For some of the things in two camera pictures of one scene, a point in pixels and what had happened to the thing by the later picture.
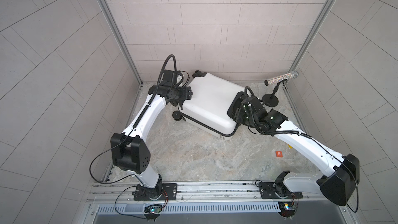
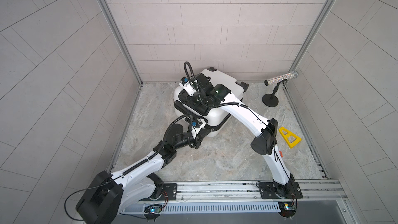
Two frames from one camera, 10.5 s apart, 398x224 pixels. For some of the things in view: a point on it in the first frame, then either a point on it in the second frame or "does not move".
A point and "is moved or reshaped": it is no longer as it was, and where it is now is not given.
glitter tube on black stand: x=271 y=99 does not move
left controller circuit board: x=153 y=209 does not move
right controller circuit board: x=287 y=208 does not move
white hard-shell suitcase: x=211 y=108 is moved or reshaped
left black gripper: x=185 y=93 -> x=198 y=140
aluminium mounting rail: x=211 y=191 does not move
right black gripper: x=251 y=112 -> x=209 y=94
